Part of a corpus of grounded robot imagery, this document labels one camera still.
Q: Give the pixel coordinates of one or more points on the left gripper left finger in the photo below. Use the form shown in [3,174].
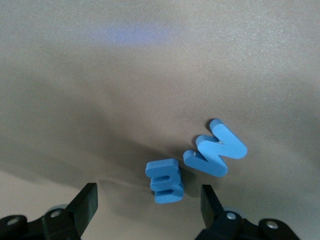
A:
[85,207]

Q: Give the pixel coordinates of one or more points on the blue letter e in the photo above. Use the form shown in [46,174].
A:
[160,166]

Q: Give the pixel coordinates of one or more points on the blue letter M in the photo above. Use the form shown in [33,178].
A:
[220,147]

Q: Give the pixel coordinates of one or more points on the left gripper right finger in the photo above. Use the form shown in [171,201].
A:
[210,210]

